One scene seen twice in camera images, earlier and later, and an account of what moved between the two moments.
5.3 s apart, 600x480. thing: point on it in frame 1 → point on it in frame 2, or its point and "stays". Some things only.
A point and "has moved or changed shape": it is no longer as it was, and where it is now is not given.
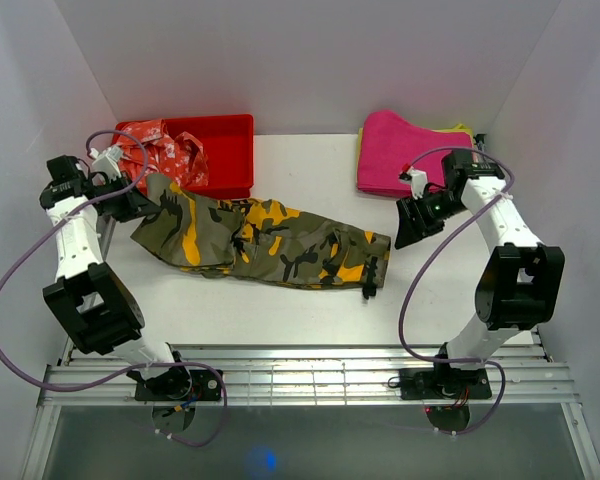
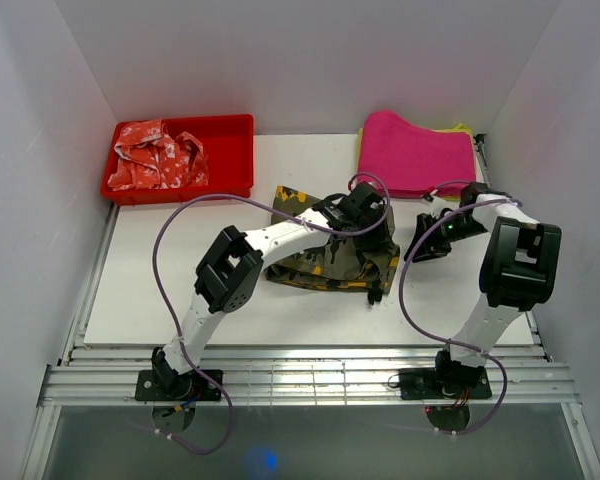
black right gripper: x=408 y=230 → x=423 y=223
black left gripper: x=136 y=205 → x=378 y=238
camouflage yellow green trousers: x=258 y=239 has moved or changed shape
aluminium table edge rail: x=308 y=376 stays
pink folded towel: x=388 y=145 stays
